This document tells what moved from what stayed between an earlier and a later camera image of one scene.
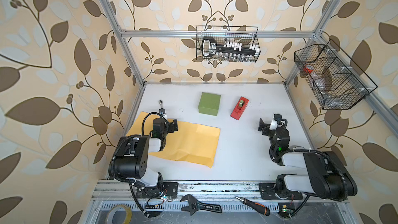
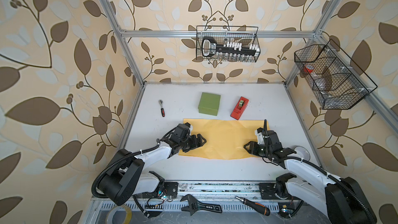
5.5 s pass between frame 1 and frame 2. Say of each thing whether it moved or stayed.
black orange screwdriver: stayed
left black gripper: moved
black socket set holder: stayed
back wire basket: stayed
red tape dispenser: stayed
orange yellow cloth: moved
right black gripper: moved
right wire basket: stayed
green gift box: stayed
